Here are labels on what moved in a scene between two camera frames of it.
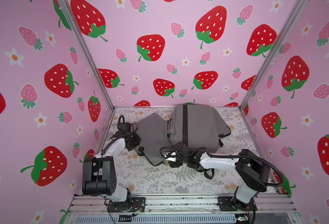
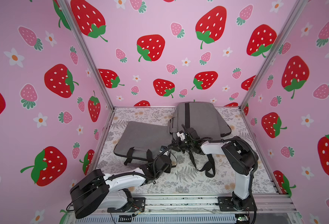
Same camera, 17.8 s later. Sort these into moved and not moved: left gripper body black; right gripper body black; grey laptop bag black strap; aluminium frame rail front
Moved: left gripper body black; right gripper body black
Not moved: aluminium frame rail front; grey laptop bag black strap
